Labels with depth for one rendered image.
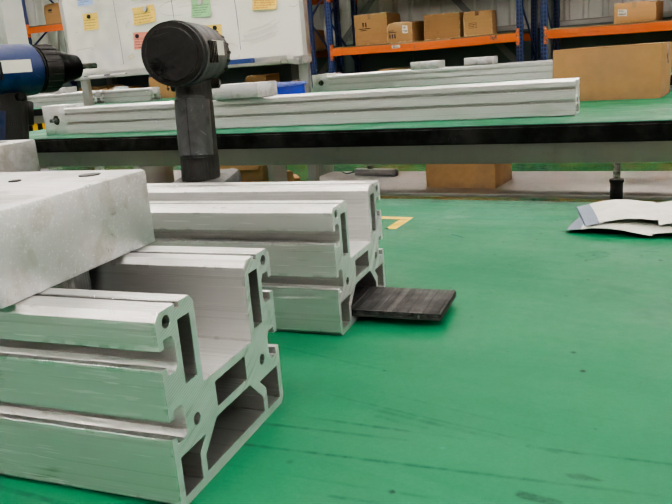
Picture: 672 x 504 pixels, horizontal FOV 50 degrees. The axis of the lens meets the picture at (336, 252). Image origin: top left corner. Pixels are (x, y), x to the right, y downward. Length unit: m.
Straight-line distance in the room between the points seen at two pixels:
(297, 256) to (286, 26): 3.07
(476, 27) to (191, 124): 9.47
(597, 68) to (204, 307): 1.99
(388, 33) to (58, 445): 10.21
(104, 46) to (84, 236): 3.83
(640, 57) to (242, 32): 2.00
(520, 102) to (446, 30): 8.41
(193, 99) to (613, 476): 0.52
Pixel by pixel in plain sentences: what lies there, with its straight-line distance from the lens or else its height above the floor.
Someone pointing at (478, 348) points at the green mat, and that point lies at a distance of 0.44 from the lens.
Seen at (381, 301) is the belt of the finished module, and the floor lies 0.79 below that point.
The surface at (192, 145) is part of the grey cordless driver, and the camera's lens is 0.71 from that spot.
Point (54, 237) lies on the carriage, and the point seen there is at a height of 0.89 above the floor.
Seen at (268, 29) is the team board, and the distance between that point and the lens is 3.55.
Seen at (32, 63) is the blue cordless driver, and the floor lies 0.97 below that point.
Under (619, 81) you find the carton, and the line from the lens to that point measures 2.26.
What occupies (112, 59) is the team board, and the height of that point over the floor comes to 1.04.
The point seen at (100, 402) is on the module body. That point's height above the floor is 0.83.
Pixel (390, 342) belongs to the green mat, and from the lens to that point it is 0.45.
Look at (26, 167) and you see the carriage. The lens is 0.69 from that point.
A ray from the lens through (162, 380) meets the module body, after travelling 0.29.
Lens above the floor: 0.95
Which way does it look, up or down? 15 degrees down
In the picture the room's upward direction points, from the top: 4 degrees counter-clockwise
